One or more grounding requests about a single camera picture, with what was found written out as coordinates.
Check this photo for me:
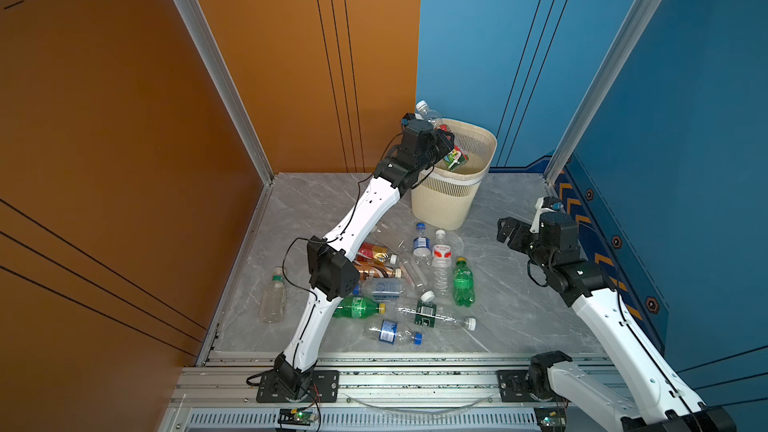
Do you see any Wahaha clear water bottle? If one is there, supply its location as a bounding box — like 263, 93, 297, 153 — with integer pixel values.
432, 229, 453, 298

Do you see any clear bottle dark green label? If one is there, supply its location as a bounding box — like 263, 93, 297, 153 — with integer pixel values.
394, 301, 478, 331

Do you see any clear bottle green neck band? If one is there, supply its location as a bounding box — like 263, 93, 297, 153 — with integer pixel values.
259, 266, 286, 324

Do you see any clear bottle green cap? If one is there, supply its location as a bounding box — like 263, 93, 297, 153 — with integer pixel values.
415, 100, 443, 128

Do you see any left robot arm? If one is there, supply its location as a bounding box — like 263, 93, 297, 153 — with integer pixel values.
273, 113, 455, 399

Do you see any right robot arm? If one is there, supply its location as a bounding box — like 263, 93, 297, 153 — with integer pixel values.
497, 207, 737, 431

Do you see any cream ribbed waste bin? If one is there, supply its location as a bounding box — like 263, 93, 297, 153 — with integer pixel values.
411, 119, 497, 230

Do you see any small green Sprite bottle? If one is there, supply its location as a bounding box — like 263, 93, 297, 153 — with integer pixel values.
453, 257, 476, 307

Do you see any blue label clear bottle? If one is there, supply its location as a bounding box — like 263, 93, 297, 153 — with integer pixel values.
412, 222, 432, 263

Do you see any red yellow label bottle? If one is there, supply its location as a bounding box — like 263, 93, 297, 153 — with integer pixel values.
357, 242, 398, 267

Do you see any guava label clear bottle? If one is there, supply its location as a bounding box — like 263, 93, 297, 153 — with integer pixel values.
399, 255, 436, 303

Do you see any brown Nescafe bottle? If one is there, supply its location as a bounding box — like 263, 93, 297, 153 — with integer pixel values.
354, 262, 403, 282

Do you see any pale blue label bottle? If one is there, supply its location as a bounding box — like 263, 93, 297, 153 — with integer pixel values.
353, 278, 406, 302

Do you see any large green Sprite bottle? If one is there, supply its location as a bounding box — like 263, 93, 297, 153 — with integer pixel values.
333, 296, 386, 319

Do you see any right circuit board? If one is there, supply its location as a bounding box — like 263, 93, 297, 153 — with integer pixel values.
534, 408, 567, 432

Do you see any circuit board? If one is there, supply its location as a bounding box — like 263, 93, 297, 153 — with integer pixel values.
534, 408, 567, 432
276, 408, 320, 430

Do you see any clear bottle blue cap front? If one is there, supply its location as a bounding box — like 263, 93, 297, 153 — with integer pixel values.
364, 318, 424, 346

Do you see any left circuit board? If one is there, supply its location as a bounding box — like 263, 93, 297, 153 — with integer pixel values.
276, 408, 320, 430

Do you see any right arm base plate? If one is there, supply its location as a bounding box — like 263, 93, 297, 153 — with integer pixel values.
496, 369, 567, 403

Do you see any aluminium front rail frame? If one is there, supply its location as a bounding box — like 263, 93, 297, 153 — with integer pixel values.
158, 351, 631, 431

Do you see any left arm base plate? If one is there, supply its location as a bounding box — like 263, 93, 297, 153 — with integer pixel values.
256, 370, 340, 403

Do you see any right aluminium corner post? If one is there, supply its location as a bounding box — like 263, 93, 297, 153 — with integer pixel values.
544, 0, 663, 187

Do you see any aluminium corner post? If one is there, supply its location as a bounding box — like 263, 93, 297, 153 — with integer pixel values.
544, 0, 663, 187
173, 0, 275, 187

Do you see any left aluminium corner post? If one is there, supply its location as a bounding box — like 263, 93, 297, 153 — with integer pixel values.
173, 0, 275, 187

